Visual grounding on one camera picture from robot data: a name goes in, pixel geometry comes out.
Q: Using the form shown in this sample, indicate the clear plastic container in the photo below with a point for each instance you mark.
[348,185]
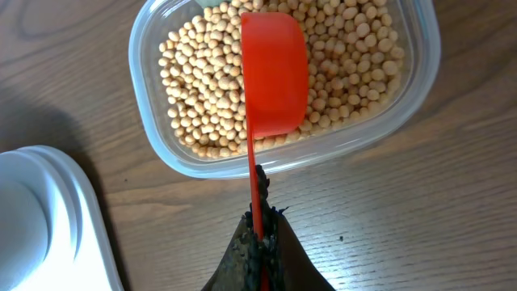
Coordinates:
[419,29]

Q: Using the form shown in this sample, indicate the red measuring scoop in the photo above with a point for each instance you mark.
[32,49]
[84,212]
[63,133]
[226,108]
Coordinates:
[275,74]

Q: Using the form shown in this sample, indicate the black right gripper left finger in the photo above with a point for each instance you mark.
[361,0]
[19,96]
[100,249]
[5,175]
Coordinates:
[239,268]

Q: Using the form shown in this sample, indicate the pile of soybeans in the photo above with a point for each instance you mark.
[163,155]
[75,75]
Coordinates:
[354,66]

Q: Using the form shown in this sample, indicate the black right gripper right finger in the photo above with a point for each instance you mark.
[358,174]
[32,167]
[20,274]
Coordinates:
[287,265]

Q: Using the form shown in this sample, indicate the white digital kitchen scale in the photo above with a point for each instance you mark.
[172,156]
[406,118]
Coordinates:
[53,235]

